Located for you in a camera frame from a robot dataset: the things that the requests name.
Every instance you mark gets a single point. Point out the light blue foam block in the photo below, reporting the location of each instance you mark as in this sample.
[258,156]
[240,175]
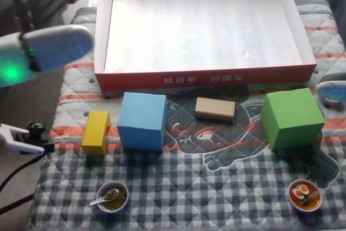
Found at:
[140,122]

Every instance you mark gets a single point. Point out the toy bowl of ramen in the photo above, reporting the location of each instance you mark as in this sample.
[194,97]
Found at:
[304,195]

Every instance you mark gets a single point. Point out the yellow arch block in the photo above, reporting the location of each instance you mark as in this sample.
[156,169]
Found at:
[94,133]

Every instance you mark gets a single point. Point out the wooden rectangular block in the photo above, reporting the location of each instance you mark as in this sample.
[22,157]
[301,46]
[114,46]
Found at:
[215,108]

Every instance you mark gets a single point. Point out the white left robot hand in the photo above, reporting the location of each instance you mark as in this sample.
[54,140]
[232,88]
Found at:
[54,47]

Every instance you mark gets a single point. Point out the white clamp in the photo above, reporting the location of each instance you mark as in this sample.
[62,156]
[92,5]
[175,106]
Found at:
[8,139]

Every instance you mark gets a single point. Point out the small white toy spoon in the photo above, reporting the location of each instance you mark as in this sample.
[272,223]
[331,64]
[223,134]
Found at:
[96,201]

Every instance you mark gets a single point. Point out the green foam block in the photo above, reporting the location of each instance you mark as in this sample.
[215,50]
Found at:
[289,114]

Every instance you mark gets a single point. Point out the black lens mount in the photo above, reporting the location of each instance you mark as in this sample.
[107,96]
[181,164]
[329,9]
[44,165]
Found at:
[36,128]

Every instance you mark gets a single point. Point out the toy bowl of pea soup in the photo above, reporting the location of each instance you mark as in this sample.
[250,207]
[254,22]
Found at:
[120,204]

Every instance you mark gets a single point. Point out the grey quilt with printed bear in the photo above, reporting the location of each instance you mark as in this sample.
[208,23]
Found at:
[189,174]

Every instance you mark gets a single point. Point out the white shallow tray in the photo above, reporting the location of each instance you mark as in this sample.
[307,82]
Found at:
[202,39]

